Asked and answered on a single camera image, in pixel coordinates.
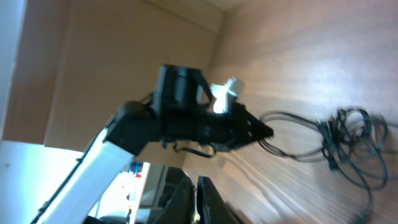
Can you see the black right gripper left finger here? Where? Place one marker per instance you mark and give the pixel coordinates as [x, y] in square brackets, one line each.
[179, 203]

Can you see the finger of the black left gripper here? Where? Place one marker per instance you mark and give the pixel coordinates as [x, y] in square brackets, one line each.
[259, 132]

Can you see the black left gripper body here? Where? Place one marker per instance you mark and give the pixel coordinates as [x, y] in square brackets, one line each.
[243, 129]

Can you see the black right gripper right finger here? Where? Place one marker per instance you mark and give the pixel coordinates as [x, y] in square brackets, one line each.
[211, 207]

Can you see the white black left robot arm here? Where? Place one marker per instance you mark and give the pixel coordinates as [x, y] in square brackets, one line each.
[170, 114]

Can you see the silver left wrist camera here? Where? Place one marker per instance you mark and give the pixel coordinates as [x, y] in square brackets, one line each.
[226, 94]

